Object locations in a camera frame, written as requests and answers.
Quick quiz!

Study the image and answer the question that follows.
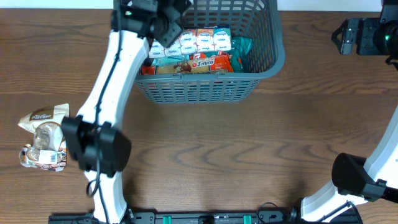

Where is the tissue pocket packs bundle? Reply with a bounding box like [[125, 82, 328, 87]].
[[149, 26, 232, 58]]

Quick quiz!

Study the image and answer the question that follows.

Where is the red spaghetti packet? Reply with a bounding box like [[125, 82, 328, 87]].
[[141, 55, 234, 75]]

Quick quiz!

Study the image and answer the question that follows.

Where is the green snack multipack bag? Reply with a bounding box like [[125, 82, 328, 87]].
[[189, 36, 253, 73]]

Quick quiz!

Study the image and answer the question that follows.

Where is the beige bread bag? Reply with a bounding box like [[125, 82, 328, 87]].
[[18, 103, 70, 172]]

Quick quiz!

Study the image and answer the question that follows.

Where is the mint wet wipes pack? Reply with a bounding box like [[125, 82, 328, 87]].
[[151, 55, 190, 66]]

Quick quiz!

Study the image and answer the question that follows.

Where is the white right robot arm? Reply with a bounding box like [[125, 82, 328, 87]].
[[287, 0, 397, 223]]

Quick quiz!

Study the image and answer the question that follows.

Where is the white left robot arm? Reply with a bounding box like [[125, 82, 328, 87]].
[[61, 0, 193, 223]]

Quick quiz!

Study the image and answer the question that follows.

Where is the grey plastic lattice basket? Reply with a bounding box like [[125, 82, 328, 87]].
[[134, 0, 285, 103]]

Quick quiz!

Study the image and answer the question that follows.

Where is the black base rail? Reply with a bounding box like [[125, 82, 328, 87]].
[[47, 203, 363, 224]]

